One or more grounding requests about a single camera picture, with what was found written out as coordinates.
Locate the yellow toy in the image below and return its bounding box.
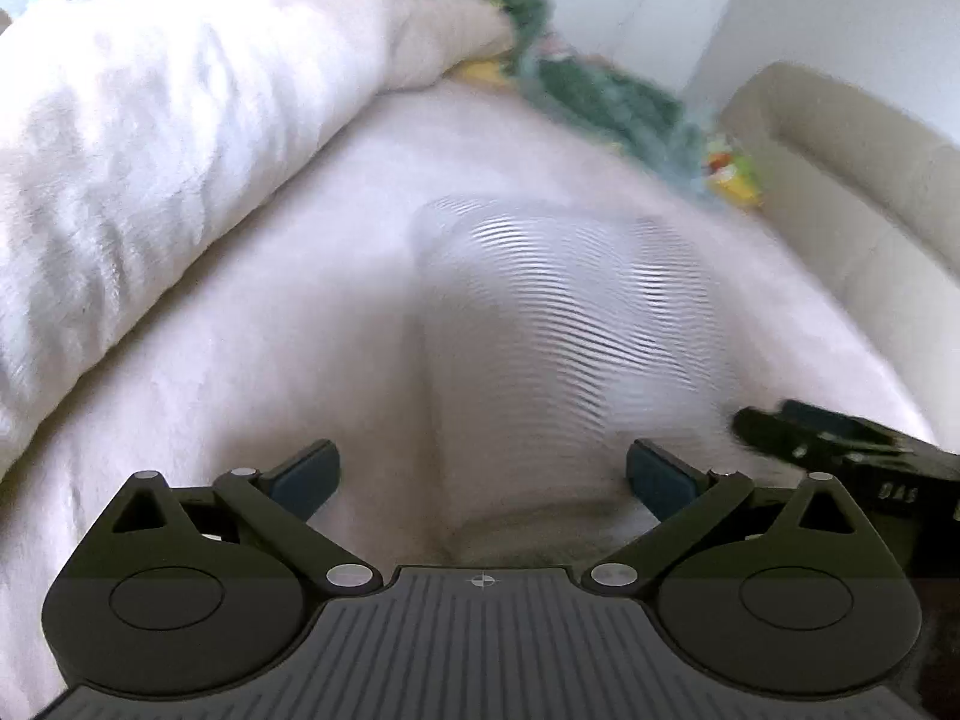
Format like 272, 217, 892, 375
696, 133, 767, 208

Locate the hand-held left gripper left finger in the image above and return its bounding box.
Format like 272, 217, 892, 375
109, 439, 383, 592

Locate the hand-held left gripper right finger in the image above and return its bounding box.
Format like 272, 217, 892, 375
581, 439, 877, 593

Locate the beige padded headboard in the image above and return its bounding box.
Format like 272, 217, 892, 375
716, 60, 960, 452

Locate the yellow printed cushion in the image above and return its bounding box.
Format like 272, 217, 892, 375
456, 54, 520, 85

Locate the white fluffy duvet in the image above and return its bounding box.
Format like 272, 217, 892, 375
0, 0, 520, 475

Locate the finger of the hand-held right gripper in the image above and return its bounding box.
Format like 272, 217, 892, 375
731, 399, 914, 469

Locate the white ribbed garment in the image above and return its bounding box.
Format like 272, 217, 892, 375
409, 195, 745, 542

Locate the green knitted blanket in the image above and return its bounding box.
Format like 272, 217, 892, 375
416, 0, 715, 190

